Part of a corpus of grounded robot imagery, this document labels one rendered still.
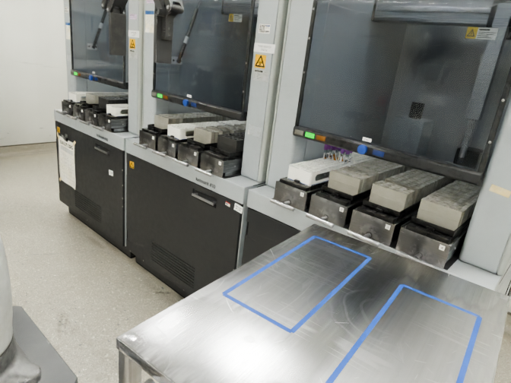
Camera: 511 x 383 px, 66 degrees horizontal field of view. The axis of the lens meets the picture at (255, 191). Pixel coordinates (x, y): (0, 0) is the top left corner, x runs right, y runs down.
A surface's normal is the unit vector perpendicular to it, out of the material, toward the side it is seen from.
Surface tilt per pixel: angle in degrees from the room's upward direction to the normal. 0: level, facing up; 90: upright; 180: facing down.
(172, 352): 0
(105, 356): 0
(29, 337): 0
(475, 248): 90
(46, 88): 90
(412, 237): 90
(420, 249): 90
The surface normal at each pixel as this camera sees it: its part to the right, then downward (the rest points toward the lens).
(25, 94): 0.74, 0.30
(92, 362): 0.11, -0.94
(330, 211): -0.66, 0.18
